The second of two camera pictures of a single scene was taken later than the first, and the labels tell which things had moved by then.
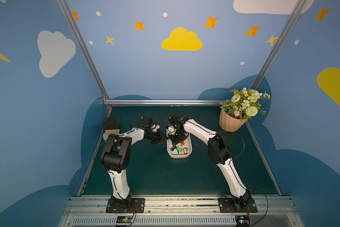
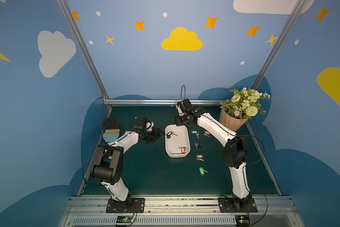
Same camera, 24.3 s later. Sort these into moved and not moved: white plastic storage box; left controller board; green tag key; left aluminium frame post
Moved: green tag key
Not moved: left controller board; left aluminium frame post; white plastic storage box
